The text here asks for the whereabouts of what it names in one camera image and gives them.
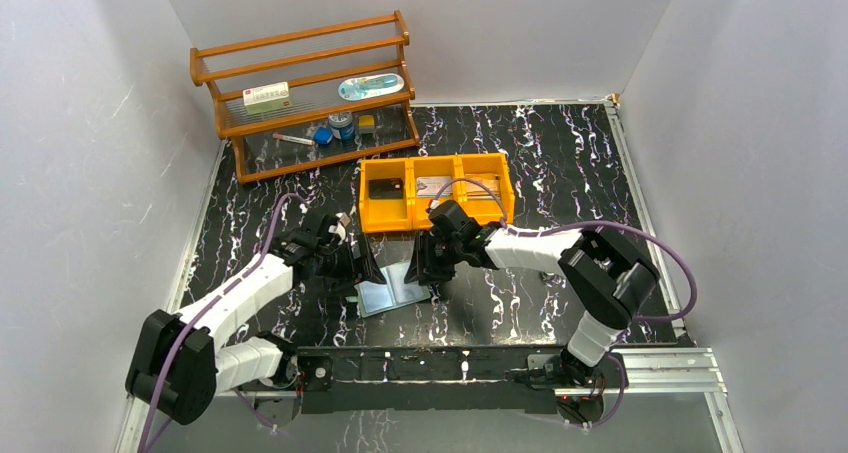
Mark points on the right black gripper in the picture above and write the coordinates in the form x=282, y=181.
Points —
x=423, y=266

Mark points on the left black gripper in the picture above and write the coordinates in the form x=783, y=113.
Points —
x=354, y=260

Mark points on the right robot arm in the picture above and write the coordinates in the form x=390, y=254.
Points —
x=610, y=276

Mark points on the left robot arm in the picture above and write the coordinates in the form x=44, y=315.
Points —
x=182, y=360

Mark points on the silver card in bin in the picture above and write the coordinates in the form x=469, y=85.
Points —
x=430, y=186

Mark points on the orange card in bin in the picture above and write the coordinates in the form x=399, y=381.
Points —
x=483, y=186

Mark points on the black card in bin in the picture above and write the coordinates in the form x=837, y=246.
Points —
x=386, y=189

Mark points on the yellow three-compartment bin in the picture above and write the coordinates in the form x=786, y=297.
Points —
x=382, y=216

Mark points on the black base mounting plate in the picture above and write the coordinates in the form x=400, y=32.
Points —
x=530, y=378

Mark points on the blue small cube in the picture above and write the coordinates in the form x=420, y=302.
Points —
x=323, y=136

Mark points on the yellow small box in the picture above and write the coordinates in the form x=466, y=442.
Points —
x=366, y=125

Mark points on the white tube stick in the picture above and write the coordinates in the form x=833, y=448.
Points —
x=294, y=139

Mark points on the wooden three-tier shelf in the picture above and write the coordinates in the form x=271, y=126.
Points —
x=314, y=62

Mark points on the blue oval packaged item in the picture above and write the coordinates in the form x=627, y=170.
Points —
x=366, y=87

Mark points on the white medicine box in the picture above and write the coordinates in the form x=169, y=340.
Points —
x=267, y=98

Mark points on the aluminium frame rail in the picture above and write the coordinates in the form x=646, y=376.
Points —
x=650, y=371

